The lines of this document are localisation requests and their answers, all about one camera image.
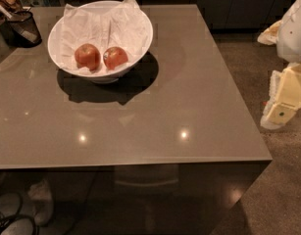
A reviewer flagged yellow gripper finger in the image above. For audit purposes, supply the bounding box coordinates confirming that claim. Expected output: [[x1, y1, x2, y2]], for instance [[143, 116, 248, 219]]
[[260, 64, 301, 130], [257, 21, 281, 45]]

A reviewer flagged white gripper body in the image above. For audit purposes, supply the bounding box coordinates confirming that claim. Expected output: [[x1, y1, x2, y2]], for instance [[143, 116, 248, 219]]
[[276, 0, 301, 63]]

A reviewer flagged red apple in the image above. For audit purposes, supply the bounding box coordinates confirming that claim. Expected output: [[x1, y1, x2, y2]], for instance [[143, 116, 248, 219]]
[[75, 43, 101, 71], [103, 47, 128, 71]]

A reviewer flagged white ceramic bowl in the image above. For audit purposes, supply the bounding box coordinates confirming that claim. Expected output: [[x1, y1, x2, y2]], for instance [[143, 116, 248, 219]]
[[47, 0, 154, 84]]

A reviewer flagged white paper liner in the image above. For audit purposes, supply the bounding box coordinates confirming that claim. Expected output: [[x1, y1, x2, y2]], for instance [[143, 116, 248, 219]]
[[60, 0, 152, 75]]

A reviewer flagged black mesh basket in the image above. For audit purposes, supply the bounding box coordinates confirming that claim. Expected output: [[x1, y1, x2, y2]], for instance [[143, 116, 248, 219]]
[[0, 11, 42, 48]]

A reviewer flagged white cloth on floor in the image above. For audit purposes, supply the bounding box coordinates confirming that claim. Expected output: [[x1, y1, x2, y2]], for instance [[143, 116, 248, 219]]
[[27, 179, 54, 226]]

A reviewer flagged brush handle in basket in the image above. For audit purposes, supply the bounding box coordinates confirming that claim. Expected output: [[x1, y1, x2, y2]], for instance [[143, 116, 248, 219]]
[[0, 4, 36, 42]]

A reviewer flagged black cable on floor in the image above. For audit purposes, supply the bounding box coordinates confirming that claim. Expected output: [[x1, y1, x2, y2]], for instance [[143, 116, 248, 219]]
[[0, 193, 40, 235]]

